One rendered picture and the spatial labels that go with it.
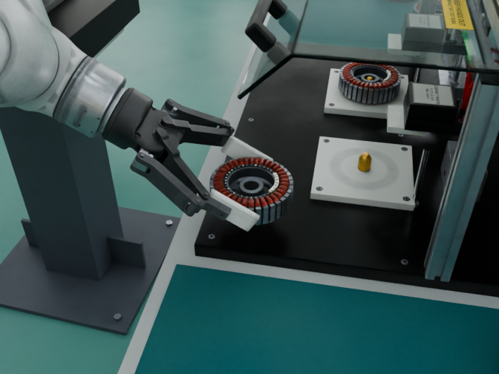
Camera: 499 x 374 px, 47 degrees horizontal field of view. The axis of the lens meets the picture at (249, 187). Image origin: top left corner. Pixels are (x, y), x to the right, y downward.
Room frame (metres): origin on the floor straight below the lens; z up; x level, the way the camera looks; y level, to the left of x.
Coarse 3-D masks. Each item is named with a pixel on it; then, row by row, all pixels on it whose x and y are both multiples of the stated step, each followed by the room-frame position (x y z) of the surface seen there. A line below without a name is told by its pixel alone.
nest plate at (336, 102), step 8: (336, 72) 1.02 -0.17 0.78; (336, 80) 0.98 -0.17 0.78; (328, 88) 0.95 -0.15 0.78; (336, 88) 0.95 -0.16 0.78; (400, 88) 0.95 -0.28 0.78; (328, 96) 0.92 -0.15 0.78; (336, 96) 0.92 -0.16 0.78; (344, 96) 0.92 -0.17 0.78; (400, 96) 0.92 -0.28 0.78; (328, 104) 0.90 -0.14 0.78; (336, 104) 0.90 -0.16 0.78; (344, 104) 0.90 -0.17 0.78; (352, 104) 0.90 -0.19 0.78; (360, 104) 0.90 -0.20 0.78; (368, 104) 0.90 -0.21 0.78; (376, 104) 0.90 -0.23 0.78; (384, 104) 0.90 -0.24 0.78; (392, 104) 0.90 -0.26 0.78; (400, 104) 0.90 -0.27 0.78; (328, 112) 0.88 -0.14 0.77; (336, 112) 0.88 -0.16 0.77; (344, 112) 0.88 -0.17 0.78; (352, 112) 0.88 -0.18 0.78; (360, 112) 0.87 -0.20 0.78; (368, 112) 0.87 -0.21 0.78; (376, 112) 0.87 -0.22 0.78; (384, 112) 0.87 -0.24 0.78
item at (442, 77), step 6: (438, 72) 0.94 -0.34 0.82; (444, 72) 0.94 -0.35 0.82; (450, 72) 0.94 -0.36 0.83; (462, 72) 0.94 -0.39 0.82; (438, 78) 0.92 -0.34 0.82; (444, 78) 0.92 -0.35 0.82; (450, 78) 0.92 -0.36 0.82; (462, 78) 0.92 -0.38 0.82; (438, 84) 0.91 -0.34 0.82; (444, 84) 0.90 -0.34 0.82; (450, 84) 0.90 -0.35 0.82; (456, 84) 0.89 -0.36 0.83; (462, 84) 0.90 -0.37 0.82; (456, 90) 0.88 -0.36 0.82; (462, 90) 0.88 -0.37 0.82; (456, 96) 0.88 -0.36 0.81; (462, 96) 0.88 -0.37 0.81
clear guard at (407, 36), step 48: (288, 0) 0.74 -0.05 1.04; (336, 0) 0.66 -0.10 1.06; (384, 0) 0.66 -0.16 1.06; (432, 0) 0.66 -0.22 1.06; (480, 0) 0.66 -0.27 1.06; (288, 48) 0.55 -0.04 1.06; (336, 48) 0.54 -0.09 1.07; (384, 48) 0.54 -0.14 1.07; (432, 48) 0.54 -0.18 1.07; (480, 48) 0.54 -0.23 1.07; (240, 96) 0.54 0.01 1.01
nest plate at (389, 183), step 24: (336, 144) 0.77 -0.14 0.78; (360, 144) 0.77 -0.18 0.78; (384, 144) 0.77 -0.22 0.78; (336, 168) 0.71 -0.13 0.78; (384, 168) 0.71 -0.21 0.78; (408, 168) 0.71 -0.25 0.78; (312, 192) 0.65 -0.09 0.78; (336, 192) 0.65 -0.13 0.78; (360, 192) 0.65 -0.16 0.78; (384, 192) 0.65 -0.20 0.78; (408, 192) 0.65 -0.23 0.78
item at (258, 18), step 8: (264, 0) 0.67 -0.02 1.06; (272, 0) 0.68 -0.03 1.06; (280, 0) 0.70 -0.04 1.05; (256, 8) 0.66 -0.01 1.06; (264, 8) 0.65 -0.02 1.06; (272, 8) 0.69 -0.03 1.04; (280, 8) 0.69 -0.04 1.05; (256, 16) 0.62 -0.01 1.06; (264, 16) 0.63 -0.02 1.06; (280, 16) 0.69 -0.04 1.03; (248, 24) 0.61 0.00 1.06; (256, 24) 0.60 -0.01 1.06; (248, 32) 0.60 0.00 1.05; (256, 32) 0.60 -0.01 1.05; (264, 32) 0.60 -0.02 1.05; (256, 40) 0.60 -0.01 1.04; (264, 40) 0.60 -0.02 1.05; (272, 40) 0.60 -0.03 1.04; (264, 48) 0.60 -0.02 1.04
